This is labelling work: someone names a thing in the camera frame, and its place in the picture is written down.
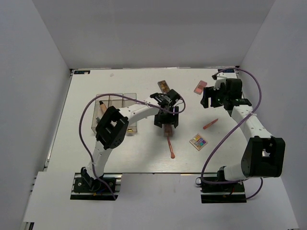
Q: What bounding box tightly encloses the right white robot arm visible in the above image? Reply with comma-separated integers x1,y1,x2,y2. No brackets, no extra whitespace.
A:
201,79,285,191

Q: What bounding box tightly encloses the purple cable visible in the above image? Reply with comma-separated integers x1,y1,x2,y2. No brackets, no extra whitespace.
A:
201,68,264,200
79,94,187,201

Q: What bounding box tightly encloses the clear left organizer bin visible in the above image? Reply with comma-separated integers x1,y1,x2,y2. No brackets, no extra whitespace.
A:
91,96,109,134

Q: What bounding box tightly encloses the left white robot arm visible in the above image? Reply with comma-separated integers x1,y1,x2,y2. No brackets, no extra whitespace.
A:
79,89,184,191

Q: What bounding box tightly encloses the pink blush palette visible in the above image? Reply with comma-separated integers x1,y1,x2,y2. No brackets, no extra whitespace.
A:
194,80,207,95

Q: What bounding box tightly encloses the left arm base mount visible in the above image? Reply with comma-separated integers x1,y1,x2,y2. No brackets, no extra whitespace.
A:
70,172,122,201

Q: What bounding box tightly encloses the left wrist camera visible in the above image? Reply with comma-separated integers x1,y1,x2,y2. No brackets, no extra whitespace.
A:
150,93,168,107

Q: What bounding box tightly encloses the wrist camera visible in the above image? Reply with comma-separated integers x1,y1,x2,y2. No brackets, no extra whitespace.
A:
150,93,168,107
212,72,227,90

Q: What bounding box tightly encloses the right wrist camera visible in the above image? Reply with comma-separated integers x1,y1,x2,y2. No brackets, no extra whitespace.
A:
212,72,227,90

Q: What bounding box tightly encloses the clear organizer bin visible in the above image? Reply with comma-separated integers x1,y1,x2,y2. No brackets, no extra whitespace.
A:
91,96,109,134
107,95,123,109
122,93,137,135

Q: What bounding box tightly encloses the clear right organizer bin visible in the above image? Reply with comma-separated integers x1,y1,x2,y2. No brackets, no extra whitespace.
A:
122,93,137,135

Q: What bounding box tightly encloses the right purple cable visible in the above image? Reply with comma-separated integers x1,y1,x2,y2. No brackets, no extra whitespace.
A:
201,68,264,200

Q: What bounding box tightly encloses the clear middle organizer bin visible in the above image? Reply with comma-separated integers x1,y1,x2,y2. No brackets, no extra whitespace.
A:
107,95,123,109

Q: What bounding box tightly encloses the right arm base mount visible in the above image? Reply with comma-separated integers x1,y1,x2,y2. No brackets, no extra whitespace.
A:
195,177,247,204

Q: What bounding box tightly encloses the colourful eyeshadow palette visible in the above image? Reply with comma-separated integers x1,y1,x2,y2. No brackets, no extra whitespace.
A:
189,134,208,151

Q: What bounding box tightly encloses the coral short makeup brush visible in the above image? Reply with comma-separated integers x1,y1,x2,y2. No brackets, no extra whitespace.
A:
203,118,219,129

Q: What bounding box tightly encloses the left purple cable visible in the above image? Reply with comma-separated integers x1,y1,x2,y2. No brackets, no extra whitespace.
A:
79,94,187,201

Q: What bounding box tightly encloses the beige foundation tube black cap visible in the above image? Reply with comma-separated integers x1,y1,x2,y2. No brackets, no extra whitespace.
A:
99,101,107,114

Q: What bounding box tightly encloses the brown eyeshadow palette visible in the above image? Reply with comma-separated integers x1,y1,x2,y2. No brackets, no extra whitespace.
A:
157,80,170,93

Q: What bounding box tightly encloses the mauve eyeshadow palette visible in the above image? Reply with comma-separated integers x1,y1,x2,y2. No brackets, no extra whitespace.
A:
164,124,173,137

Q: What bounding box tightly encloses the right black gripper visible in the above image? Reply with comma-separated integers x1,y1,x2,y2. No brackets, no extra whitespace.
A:
200,83,228,109

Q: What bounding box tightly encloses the pink makeup brush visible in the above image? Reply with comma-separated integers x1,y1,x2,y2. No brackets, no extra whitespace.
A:
167,137,176,159

